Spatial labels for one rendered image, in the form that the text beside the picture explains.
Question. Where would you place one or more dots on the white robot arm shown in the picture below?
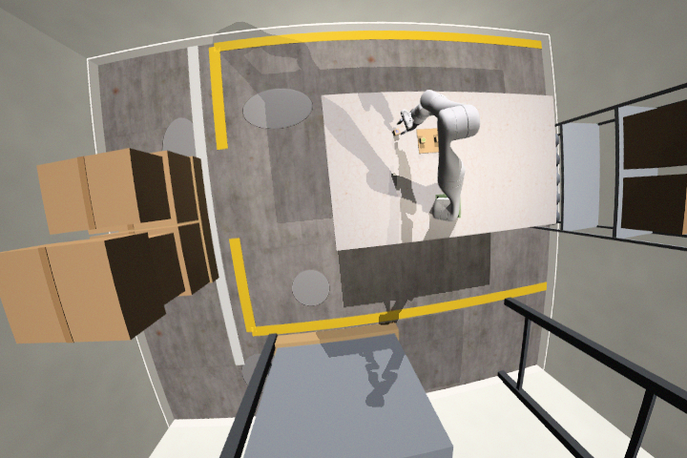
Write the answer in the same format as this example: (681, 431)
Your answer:
(455, 121)

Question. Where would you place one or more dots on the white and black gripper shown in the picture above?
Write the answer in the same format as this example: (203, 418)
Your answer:
(410, 120)

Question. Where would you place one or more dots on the tan square mat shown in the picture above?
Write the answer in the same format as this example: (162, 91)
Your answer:
(430, 146)

